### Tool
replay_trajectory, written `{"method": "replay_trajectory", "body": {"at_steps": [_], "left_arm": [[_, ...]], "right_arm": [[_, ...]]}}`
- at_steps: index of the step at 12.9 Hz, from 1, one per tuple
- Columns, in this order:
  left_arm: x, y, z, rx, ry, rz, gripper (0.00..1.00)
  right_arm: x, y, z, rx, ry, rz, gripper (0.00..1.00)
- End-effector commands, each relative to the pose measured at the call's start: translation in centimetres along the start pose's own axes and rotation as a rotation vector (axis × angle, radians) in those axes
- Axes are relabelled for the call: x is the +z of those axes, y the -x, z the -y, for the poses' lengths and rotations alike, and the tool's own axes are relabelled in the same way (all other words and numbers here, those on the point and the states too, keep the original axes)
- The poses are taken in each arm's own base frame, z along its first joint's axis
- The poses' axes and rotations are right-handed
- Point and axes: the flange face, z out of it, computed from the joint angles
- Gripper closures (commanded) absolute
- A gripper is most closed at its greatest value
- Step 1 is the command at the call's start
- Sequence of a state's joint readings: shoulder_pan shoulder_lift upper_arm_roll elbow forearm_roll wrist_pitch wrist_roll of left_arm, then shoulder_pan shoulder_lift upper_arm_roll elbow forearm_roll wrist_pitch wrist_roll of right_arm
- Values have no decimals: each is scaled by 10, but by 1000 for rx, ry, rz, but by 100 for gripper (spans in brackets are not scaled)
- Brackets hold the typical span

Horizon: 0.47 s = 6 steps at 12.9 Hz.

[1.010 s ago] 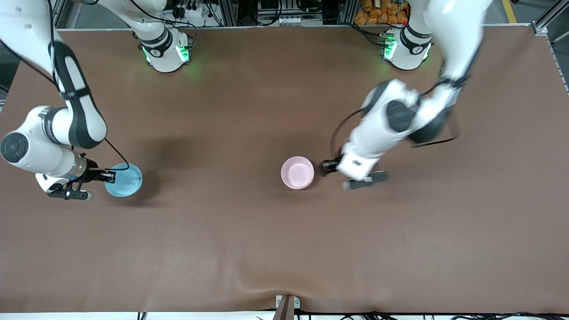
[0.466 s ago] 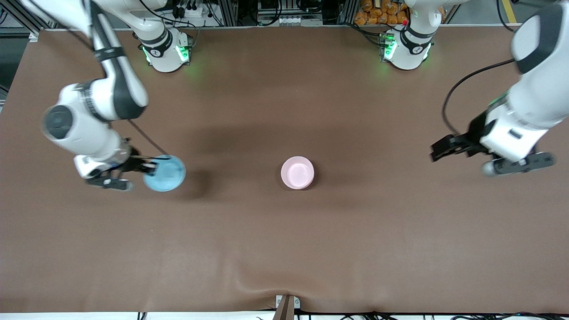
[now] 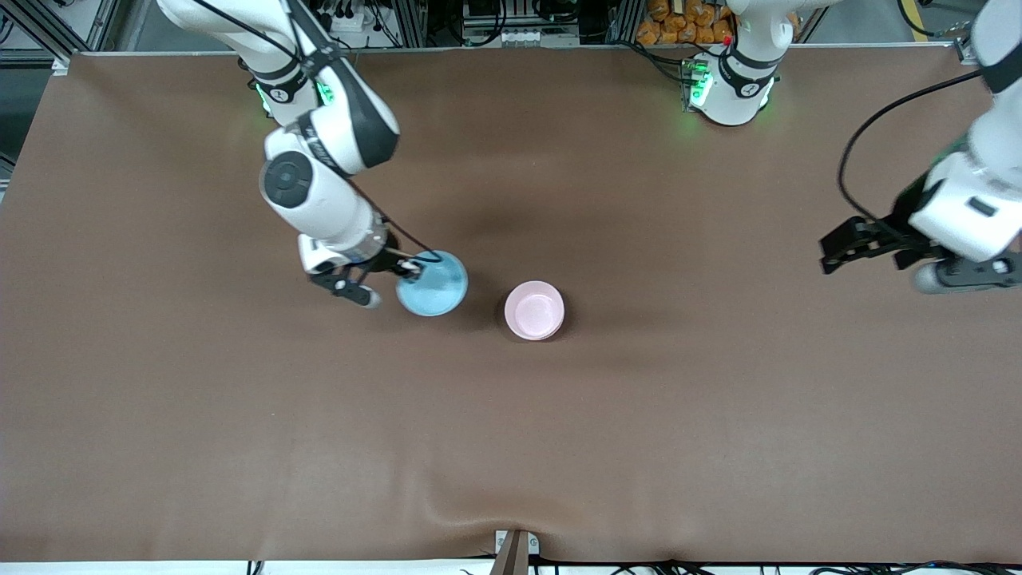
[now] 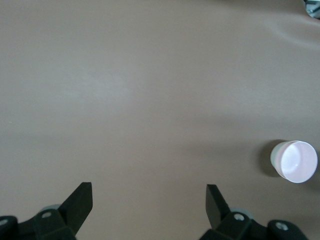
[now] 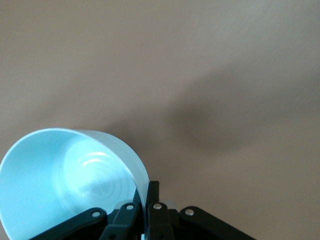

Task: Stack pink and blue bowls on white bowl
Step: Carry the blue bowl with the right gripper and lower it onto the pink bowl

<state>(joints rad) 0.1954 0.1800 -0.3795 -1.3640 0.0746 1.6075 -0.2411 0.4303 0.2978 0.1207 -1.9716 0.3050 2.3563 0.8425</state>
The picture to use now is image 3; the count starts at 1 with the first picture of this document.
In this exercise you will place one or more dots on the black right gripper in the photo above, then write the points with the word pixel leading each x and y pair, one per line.
pixel 391 257

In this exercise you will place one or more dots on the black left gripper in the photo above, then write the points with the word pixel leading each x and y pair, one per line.
pixel 901 221

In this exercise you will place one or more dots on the blue bowl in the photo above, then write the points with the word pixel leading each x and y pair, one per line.
pixel 435 286

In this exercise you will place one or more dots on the pink bowl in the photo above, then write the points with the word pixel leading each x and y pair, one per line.
pixel 534 310

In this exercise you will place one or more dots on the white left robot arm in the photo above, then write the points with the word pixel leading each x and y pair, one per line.
pixel 978 192

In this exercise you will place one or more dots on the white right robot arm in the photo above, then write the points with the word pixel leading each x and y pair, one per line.
pixel 319 176

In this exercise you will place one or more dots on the brown table mat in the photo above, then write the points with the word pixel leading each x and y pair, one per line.
pixel 511 439

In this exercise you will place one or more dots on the white power strip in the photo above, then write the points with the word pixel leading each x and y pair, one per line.
pixel 347 17

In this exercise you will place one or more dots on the white terminal strip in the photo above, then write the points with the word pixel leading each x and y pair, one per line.
pixel 523 37

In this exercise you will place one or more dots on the pile of orange objects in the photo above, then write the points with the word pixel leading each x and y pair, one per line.
pixel 687 22

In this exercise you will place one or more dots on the aluminium frame post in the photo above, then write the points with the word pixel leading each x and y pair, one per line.
pixel 68 32
pixel 411 20

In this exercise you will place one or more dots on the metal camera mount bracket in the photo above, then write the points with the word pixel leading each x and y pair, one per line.
pixel 515 551

